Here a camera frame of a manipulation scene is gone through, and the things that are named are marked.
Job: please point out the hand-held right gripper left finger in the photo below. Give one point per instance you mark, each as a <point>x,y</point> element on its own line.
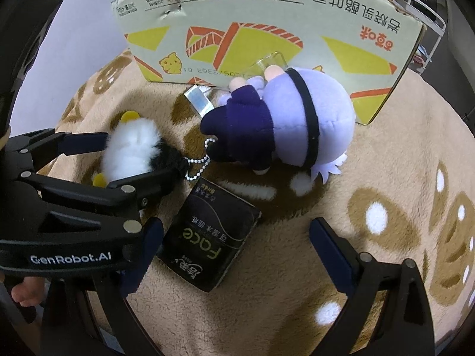
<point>150,244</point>

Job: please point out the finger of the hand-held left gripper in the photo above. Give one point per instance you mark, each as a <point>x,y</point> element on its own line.
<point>122,189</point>
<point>74,142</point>

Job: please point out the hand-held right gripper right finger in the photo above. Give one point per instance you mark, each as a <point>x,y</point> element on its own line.
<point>326,241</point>

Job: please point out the white black penguin plush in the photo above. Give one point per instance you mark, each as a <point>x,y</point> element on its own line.
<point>130,148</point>

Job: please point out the black tissue pack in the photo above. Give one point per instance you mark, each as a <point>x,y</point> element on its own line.
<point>207,237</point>

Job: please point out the printed cardboard box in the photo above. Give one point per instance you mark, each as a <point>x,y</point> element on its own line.
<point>259,15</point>

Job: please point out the person's left hand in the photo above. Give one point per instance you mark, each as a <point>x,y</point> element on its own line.
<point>28,293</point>

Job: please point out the beige patterned blanket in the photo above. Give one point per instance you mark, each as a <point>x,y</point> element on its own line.
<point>334,193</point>

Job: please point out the clear acrylic charm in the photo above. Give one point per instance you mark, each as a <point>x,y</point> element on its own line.
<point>271,65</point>
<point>198,98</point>

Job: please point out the purple-haired plush doll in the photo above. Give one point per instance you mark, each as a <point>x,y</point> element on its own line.
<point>297,118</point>

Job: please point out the white trolley cart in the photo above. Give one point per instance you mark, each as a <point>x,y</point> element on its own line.
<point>434,22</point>

